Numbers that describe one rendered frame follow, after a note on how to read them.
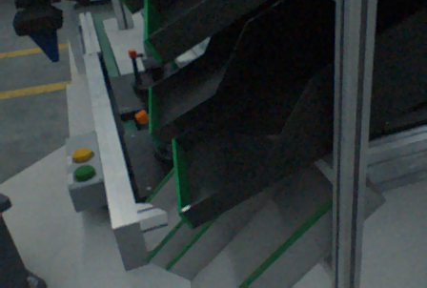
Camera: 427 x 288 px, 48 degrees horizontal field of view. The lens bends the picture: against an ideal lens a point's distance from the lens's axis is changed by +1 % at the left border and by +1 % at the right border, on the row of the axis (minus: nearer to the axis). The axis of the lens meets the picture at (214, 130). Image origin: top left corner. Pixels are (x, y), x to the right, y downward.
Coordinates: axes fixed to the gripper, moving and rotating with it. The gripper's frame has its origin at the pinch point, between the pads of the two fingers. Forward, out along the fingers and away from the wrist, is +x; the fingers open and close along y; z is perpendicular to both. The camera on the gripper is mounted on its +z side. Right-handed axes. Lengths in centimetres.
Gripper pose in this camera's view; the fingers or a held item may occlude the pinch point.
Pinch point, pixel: (50, 40)
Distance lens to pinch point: 78.8
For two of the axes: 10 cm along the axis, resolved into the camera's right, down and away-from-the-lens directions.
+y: -2.8, -4.6, 8.4
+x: 1.2, 8.5, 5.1
